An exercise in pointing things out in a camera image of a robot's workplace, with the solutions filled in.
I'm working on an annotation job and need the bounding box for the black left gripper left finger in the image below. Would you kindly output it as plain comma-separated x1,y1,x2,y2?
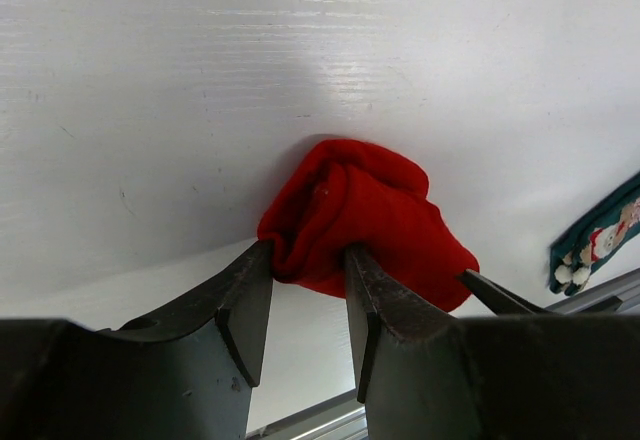
1,242,273,439

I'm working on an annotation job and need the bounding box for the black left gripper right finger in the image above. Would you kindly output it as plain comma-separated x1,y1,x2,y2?
344,246,639,439

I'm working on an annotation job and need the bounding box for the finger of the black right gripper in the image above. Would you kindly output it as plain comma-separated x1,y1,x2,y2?
456,270,623,315

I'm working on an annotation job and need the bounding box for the dark green sock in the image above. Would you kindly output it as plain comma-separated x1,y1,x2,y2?
548,175,639,296

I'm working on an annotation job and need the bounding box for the red sock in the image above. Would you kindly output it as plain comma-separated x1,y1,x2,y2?
257,139,479,312

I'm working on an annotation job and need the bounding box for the aluminium mounting rail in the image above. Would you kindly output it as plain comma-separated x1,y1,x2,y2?
246,269,639,439

